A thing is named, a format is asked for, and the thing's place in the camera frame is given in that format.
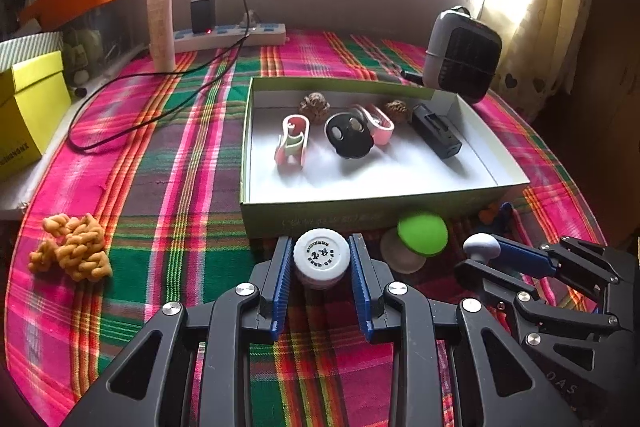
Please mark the black and grey portable heater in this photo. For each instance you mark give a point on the black and grey portable heater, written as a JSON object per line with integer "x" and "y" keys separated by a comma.
{"x": 465, "y": 57}

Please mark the small blue object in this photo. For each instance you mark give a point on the small blue object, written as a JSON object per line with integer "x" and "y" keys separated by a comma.
{"x": 506, "y": 212}

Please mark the white cardboard box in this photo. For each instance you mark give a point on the white cardboard box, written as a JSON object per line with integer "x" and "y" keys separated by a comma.
{"x": 360, "y": 177}

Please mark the small orange object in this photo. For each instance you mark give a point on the small orange object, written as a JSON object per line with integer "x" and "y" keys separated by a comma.
{"x": 487, "y": 214}

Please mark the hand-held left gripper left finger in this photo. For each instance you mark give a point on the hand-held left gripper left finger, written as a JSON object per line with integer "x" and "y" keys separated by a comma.
{"x": 280, "y": 287}

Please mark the pink clip with white roller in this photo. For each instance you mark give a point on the pink clip with white roller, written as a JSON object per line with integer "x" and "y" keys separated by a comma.
{"x": 382, "y": 132}

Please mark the pink green plaid tablecloth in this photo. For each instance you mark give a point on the pink green plaid tablecloth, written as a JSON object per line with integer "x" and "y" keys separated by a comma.
{"x": 175, "y": 187}

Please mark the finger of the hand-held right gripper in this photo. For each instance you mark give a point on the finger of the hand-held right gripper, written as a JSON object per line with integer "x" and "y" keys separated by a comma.
{"x": 525, "y": 259}
{"x": 485, "y": 279}

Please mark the brown walnut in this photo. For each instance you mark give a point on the brown walnut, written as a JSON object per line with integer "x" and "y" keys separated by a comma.
{"x": 395, "y": 111}
{"x": 314, "y": 105}

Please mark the pink clip with white hooks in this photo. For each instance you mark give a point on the pink clip with white hooks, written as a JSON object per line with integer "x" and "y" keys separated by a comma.
{"x": 290, "y": 152}

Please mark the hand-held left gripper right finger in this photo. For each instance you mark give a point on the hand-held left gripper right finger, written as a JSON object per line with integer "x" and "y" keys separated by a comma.
{"x": 361, "y": 292}

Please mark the translucent round container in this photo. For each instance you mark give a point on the translucent round container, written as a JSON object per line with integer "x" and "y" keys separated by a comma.
{"x": 400, "y": 259}

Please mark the white mushroom-shaped knob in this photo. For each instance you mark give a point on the white mushroom-shaped knob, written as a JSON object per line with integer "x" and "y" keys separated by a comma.
{"x": 481, "y": 247}

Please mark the striped box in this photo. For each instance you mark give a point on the striped box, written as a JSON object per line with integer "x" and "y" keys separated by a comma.
{"x": 30, "y": 44}

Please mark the small grey plug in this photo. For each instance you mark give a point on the small grey plug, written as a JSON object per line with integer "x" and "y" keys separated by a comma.
{"x": 250, "y": 19}

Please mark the cream cosmetic tube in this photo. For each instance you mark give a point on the cream cosmetic tube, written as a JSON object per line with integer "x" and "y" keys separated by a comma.
{"x": 161, "y": 24}

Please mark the white round jar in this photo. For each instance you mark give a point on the white round jar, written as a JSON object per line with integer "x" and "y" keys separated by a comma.
{"x": 321, "y": 252}

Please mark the cream heart-print curtain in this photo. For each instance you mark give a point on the cream heart-print curtain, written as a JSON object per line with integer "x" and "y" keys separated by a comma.
{"x": 555, "y": 7}

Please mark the yellow cardboard box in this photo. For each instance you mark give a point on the yellow cardboard box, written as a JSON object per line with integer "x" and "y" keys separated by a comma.
{"x": 30, "y": 112}

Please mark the black power adapter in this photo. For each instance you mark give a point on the black power adapter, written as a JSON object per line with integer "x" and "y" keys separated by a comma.
{"x": 202, "y": 14}

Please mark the white power strip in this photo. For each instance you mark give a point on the white power strip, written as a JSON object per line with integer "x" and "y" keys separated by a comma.
{"x": 265, "y": 36}

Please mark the black disc with metal studs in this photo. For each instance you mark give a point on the black disc with metal studs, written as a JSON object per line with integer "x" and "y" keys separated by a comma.
{"x": 350, "y": 147}

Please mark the clear plastic container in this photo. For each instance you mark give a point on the clear plastic container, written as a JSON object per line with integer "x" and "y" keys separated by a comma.
{"x": 90, "y": 42}

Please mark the black rectangular charger device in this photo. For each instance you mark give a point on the black rectangular charger device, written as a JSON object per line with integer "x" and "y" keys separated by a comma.
{"x": 435, "y": 132}

